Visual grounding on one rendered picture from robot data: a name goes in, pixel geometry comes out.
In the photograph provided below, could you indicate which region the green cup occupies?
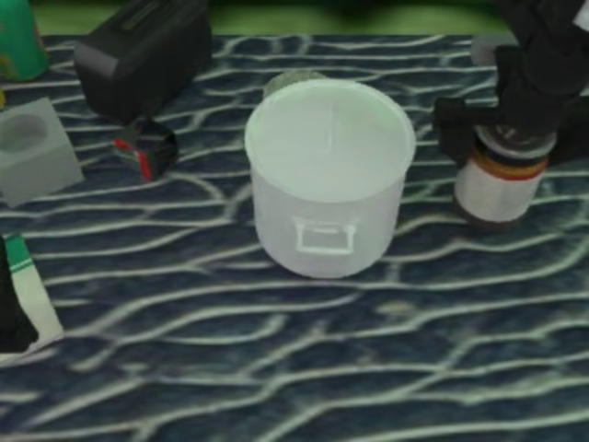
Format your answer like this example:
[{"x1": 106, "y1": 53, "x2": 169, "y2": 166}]
[{"x1": 0, "y1": 0, "x2": 50, "y2": 84}]

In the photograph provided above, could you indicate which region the white green-striped carton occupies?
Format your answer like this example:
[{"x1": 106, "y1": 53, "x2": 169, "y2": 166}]
[{"x1": 0, "y1": 233, "x2": 65, "y2": 355}]

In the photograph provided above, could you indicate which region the white bottle with orange band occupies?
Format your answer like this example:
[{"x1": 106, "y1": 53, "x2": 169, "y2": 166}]
[{"x1": 453, "y1": 122, "x2": 552, "y2": 230}]

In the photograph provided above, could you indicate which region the small black red-striped device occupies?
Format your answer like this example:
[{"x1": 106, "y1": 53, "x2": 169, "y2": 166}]
[{"x1": 112, "y1": 118, "x2": 180, "y2": 183}]

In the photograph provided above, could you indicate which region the grey block with round hole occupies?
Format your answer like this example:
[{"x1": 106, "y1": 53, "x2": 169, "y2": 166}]
[{"x1": 0, "y1": 97, "x2": 86, "y2": 208}]

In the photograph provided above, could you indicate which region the black box appliance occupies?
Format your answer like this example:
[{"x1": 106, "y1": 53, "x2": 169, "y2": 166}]
[{"x1": 73, "y1": 0, "x2": 214, "y2": 125}]

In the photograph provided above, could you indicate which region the white kitchen pot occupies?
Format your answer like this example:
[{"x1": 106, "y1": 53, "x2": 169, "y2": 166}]
[{"x1": 243, "y1": 76, "x2": 416, "y2": 281}]

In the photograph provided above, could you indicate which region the grey round object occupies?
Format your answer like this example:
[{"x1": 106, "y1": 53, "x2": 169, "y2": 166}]
[
  {"x1": 266, "y1": 70, "x2": 324, "y2": 95},
  {"x1": 470, "y1": 36, "x2": 507, "y2": 71}
]

